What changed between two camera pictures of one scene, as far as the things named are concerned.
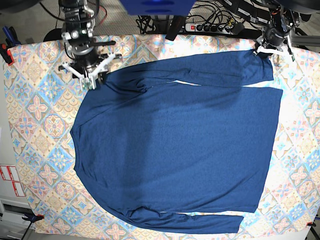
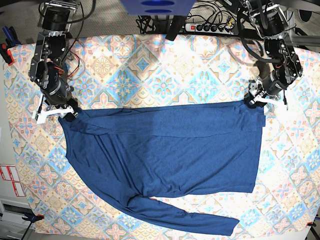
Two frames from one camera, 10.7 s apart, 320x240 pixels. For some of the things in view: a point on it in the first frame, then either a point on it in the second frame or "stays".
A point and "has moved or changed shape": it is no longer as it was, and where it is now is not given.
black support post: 176,25 stays
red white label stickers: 10,173 stays
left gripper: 84,55 → 56,95
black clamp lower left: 31,217 stays
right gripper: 276,37 → 272,83
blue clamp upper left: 12,38 stays
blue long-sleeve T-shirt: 148,150 has moved or changed shape
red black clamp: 6,54 stays
